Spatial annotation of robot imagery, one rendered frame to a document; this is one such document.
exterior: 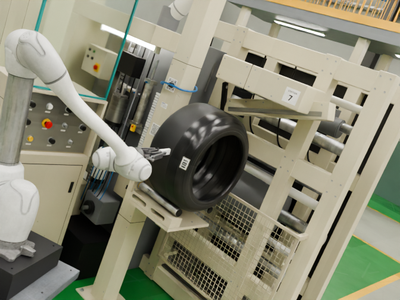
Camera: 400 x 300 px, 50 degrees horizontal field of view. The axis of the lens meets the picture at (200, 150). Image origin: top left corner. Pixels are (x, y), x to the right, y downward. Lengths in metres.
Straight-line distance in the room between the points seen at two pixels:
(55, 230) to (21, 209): 1.15
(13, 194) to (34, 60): 0.51
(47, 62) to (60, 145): 1.09
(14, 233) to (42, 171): 0.87
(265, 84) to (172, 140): 0.63
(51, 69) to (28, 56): 0.09
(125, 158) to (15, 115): 0.47
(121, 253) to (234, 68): 1.36
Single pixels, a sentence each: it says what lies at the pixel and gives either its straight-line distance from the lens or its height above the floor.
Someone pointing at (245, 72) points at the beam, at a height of 1.73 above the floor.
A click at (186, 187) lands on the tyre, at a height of 1.08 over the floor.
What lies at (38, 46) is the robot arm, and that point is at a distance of 1.66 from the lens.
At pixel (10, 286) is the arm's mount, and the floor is 0.72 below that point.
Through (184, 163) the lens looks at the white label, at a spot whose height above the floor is 1.21.
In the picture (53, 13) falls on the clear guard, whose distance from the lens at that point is 2.39.
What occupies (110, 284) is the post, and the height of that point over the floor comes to 0.16.
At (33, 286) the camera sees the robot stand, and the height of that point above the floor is 0.65.
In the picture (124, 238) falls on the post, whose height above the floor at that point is 0.51.
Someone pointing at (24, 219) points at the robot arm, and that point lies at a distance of 1.81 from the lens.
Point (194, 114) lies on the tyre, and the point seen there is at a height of 1.43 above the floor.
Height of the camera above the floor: 1.76
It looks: 12 degrees down
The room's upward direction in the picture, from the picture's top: 21 degrees clockwise
